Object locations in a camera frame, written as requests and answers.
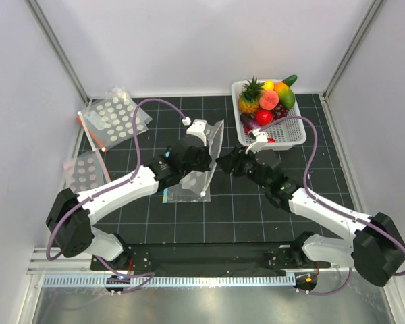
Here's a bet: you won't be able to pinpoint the purple cable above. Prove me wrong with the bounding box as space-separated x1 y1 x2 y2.
46 98 192 293
256 115 405 296

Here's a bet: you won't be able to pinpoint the toy yellow lemon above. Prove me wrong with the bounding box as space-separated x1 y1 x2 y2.
263 80 275 91

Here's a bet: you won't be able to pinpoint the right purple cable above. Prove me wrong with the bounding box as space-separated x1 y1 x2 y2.
256 115 405 296

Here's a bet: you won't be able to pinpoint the toy green cucumber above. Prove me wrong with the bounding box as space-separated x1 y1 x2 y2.
282 74 298 87

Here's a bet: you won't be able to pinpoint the toy purple grapes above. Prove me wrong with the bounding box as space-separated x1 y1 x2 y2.
272 103 290 120

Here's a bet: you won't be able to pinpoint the white-dotted zip bag stack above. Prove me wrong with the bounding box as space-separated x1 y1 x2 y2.
81 86 153 151

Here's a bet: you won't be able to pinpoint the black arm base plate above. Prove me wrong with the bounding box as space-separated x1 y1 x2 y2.
114 242 331 277

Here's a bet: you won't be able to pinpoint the pink-dotted zip bag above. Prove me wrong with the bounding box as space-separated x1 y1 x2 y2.
63 151 107 193

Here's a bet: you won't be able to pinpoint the black grid mat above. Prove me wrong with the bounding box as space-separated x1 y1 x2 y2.
50 93 371 246

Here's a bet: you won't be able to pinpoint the white plastic basket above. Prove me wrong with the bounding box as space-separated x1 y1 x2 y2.
231 80 306 151

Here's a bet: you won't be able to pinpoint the slotted white cable duct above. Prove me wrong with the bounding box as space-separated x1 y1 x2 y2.
42 273 296 288

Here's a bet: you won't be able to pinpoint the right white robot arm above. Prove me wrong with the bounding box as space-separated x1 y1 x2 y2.
217 147 405 287

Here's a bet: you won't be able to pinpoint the toy red chili pepper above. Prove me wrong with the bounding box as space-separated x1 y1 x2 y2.
243 126 275 143

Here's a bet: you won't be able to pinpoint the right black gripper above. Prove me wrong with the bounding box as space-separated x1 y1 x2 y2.
215 145 269 190

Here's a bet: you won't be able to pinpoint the clear white-dotted zip bag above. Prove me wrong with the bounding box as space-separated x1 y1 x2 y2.
180 119 224 198

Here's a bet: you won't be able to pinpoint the toy purple eggplant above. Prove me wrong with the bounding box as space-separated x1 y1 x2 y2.
240 113 260 131

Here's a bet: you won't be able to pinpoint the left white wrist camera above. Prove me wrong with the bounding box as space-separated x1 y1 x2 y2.
186 119 209 141

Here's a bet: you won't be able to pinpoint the orange-zipper zip bag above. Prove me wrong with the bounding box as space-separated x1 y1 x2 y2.
77 111 111 183

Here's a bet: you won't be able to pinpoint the toy peach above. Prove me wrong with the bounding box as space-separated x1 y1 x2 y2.
259 90 279 111

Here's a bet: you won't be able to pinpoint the toy pineapple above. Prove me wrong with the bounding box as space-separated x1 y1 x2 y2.
238 76 264 115

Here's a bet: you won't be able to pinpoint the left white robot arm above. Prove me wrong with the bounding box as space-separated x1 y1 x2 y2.
46 134 214 270

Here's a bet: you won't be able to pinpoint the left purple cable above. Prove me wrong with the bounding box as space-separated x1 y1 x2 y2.
46 98 192 293

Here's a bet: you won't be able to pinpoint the clear blue-zipper zip bag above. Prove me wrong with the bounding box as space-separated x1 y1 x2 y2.
162 185 211 204

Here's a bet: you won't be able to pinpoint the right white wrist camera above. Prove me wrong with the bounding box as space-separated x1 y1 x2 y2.
245 129 268 154

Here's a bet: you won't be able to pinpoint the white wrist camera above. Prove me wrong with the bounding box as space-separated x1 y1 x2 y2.
245 129 268 154
186 119 209 141

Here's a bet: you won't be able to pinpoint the toy red apple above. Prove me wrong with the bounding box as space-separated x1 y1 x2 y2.
254 109 273 126

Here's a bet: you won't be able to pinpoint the toy mango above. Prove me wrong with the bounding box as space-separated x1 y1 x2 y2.
273 82 296 109

